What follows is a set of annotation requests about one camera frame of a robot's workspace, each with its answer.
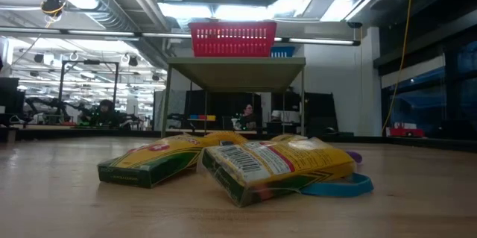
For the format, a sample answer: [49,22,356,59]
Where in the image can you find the red plastic basket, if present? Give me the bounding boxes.
[188,21,278,58]

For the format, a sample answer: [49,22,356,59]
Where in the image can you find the black background robot arms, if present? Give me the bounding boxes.
[24,95,142,128]

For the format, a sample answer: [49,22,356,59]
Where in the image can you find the large corrugated ventilation duct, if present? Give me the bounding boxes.
[29,0,137,33]

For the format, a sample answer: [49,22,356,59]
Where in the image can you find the purple coil wristband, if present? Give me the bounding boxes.
[344,150,363,165]

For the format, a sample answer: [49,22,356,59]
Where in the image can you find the blue coil wristband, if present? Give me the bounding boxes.
[297,172,375,198]

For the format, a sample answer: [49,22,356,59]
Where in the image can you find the black gantry frame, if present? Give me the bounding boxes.
[58,59,120,101]

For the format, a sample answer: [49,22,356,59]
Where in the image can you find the blue plastic basket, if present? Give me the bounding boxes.
[269,46,297,59]

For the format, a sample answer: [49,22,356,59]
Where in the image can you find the black screen panel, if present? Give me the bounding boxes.
[183,90,263,131]
[271,91,339,135]

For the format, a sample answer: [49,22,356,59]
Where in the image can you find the person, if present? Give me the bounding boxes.
[95,98,120,127]
[234,103,259,131]

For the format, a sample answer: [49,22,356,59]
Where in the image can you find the black aluminium table frame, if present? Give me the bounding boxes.
[0,125,477,153]

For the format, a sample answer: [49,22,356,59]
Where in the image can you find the black monitor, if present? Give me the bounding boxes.
[0,76,26,126]

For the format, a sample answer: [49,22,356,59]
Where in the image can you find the yellow hanging cable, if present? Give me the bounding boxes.
[381,0,417,134]

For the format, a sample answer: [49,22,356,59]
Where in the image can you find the red case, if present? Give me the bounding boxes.
[386,122,426,139]

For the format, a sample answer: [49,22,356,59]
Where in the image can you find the black ceiling cable reel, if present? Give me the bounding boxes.
[40,0,68,18]

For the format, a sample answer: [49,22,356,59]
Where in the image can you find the long tube light fixture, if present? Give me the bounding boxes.
[0,25,361,47]

